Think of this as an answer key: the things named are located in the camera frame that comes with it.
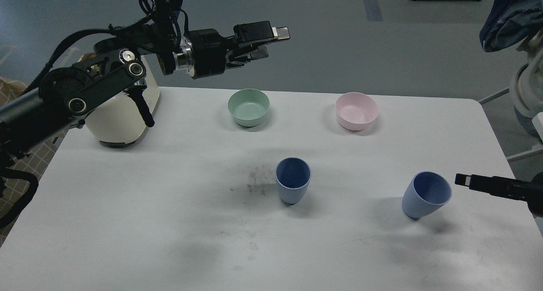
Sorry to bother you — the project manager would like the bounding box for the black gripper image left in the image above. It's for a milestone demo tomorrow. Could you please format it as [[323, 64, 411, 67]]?
[[174, 22, 291, 80]]

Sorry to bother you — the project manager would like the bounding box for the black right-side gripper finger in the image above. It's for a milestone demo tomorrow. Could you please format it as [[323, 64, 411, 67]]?
[[454, 173, 531, 201]]

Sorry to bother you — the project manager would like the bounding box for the blue cup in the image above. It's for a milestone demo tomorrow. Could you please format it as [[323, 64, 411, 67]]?
[[401, 171, 452, 220], [275, 157, 312, 205]]

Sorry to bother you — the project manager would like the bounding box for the white robot base right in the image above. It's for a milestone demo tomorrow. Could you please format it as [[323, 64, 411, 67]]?
[[509, 41, 543, 141]]

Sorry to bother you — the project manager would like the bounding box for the green bowl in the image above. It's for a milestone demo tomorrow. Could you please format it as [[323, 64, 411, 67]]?
[[227, 89, 270, 127]]

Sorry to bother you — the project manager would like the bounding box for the pink bowl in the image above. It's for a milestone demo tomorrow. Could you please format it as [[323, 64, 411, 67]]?
[[334, 92, 379, 132]]

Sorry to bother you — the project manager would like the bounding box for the cream toaster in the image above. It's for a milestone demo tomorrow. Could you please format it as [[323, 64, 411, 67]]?
[[83, 53, 161, 148]]

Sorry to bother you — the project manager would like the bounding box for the blue cloth cover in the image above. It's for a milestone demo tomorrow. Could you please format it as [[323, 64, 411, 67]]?
[[479, 0, 543, 53]]

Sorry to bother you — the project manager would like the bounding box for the beige checkered cloth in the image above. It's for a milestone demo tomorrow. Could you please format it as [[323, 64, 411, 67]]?
[[1, 78, 67, 241]]

